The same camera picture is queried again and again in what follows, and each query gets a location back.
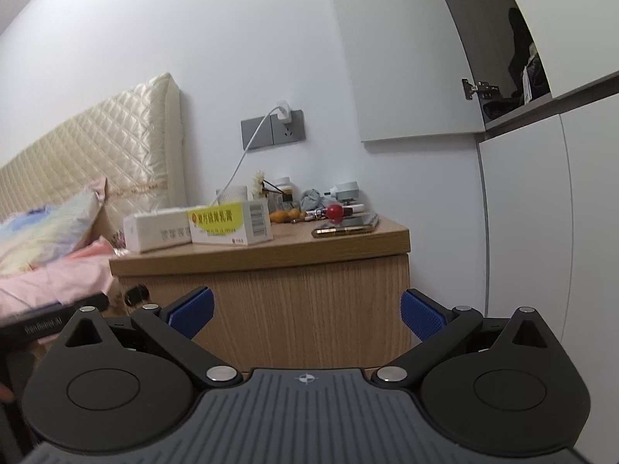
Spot wooden cabinet drawer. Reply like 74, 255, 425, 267
120, 254, 416, 373

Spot yellow white ointment box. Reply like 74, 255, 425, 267
187, 199, 273, 246

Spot black keys in lock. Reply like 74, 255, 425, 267
124, 285, 150, 307

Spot pink blanket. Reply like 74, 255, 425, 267
1, 238, 127, 318

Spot pastel rainbow pillow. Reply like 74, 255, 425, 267
1, 188, 105, 278

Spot white tissue pack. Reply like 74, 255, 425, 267
123, 207, 191, 254

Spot wooden bedside cabinet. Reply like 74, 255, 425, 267
110, 218, 413, 373

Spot gold smartphone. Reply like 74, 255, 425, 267
311, 213, 380, 239

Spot orange small fruits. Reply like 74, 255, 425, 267
270, 208, 305, 224

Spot red ball trinket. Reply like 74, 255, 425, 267
325, 203, 344, 222

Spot white artificial flower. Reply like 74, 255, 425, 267
252, 171, 268, 200

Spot grey crumpled cloth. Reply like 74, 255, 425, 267
300, 189, 324, 213

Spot cream quilted headboard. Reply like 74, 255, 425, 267
1, 73, 188, 241

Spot white charger plug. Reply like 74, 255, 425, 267
276, 99, 293, 125

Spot metal door hinge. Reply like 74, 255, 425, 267
462, 78, 501, 101

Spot dark clothes in wardrobe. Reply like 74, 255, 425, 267
482, 7, 550, 121

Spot white wardrobe door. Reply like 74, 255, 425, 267
332, 0, 484, 143

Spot white charging cable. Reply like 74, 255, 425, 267
212, 106, 282, 208

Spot grey wall socket panel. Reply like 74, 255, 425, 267
241, 110, 305, 151

